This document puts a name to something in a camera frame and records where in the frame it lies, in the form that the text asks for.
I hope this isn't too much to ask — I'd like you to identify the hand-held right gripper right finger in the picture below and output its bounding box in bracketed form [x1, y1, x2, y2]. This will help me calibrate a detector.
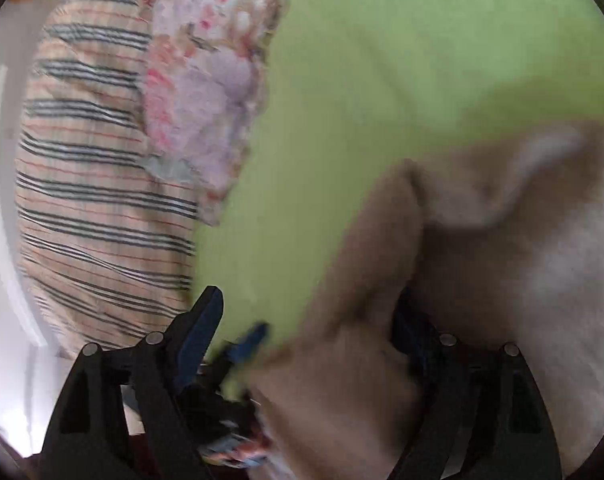
[387, 292, 564, 480]

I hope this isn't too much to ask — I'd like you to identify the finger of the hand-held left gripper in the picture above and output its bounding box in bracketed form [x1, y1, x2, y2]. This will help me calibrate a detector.
[192, 321, 271, 441]

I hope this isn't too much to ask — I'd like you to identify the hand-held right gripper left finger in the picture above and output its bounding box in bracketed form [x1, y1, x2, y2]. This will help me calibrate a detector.
[39, 285, 225, 480]

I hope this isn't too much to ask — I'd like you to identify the beige knitted sweater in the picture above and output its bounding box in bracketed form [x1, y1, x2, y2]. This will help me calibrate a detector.
[242, 117, 604, 480]

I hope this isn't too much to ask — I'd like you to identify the plaid striped blanket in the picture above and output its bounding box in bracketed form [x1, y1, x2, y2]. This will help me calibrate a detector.
[14, 0, 203, 361]

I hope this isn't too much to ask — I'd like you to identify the purple floral ruffled pillow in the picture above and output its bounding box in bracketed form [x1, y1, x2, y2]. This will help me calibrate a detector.
[142, 0, 290, 227]

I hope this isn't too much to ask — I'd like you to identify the light green bed sheet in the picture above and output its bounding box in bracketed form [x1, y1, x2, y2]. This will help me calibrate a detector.
[192, 0, 604, 366]

